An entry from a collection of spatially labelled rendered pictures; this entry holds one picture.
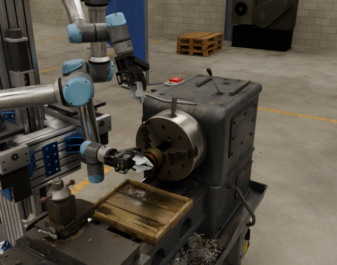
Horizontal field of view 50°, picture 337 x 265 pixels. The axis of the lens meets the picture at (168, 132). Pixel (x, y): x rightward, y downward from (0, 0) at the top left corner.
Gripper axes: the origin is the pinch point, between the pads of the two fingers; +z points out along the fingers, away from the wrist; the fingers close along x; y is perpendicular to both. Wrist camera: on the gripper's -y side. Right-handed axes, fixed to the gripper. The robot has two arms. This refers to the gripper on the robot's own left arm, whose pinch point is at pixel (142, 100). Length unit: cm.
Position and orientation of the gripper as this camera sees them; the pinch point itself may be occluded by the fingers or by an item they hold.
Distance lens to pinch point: 150.5
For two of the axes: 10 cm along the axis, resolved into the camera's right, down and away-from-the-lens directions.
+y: -5.1, 3.4, -7.9
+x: 8.2, -0.9, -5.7
